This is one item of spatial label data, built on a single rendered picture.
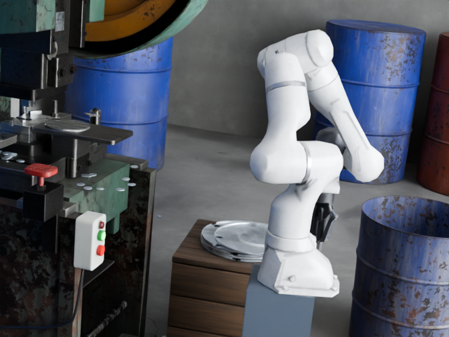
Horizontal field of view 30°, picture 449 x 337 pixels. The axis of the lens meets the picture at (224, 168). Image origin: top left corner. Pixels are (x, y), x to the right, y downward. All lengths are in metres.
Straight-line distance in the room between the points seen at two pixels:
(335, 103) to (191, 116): 3.46
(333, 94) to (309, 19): 3.09
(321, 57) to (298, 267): 0.56
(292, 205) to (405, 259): 0.68
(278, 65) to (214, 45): 3.47
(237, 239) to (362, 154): 0.55
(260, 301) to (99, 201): 0.54
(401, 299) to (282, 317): 0.66
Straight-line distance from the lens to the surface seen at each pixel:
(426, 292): 2.78
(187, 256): 2.64
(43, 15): 2.17
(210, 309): 2.67
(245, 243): 2.68
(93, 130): 2.33
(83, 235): 2.10
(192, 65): 5.72
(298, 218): 2.17
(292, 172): 2.11
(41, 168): 2.04
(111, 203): 2.45
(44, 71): 2.30
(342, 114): 2.39
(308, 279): 2.22
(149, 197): 2.56
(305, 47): 2.27
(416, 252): 2.73
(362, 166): 2.42
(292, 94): 2.17
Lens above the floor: 1.35
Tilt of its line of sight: 16 degrees down
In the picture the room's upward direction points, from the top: 5 degrees clockwise
